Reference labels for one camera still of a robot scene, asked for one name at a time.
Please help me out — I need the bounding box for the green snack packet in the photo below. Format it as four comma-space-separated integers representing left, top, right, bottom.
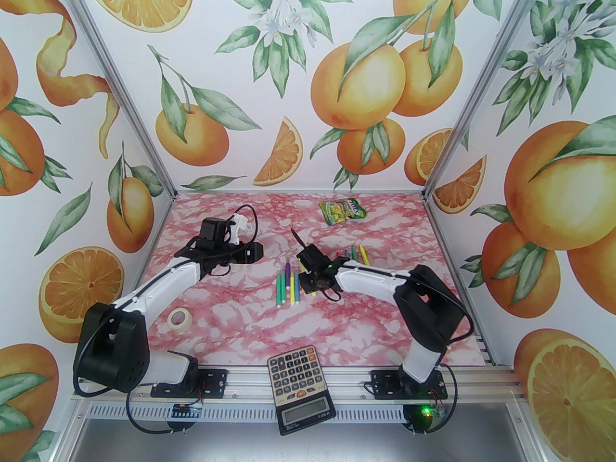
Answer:
320, 199, 369, 226

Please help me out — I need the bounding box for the masking tape roll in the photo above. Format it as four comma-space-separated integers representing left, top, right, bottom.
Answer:
167, 308, 194, 331

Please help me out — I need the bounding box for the black calculator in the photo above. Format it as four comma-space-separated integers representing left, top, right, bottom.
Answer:
267, 345, 336, 436

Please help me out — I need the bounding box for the black controller with green light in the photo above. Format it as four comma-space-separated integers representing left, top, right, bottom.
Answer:
403, 404, 446, 436

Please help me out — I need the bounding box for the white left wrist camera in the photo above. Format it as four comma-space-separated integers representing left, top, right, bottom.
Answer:
226, 213, 254, 245

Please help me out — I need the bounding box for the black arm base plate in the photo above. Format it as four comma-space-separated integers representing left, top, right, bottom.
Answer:
370, 370, 448, 399
151, 369, 228, 398

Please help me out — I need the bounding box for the aluminium front rail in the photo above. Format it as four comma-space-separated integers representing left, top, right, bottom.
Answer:
71, 363, 530, 405

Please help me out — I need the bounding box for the aluminium frame post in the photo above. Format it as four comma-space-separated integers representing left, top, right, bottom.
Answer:
420, 0, 530, 203
62, 0, 178, 202

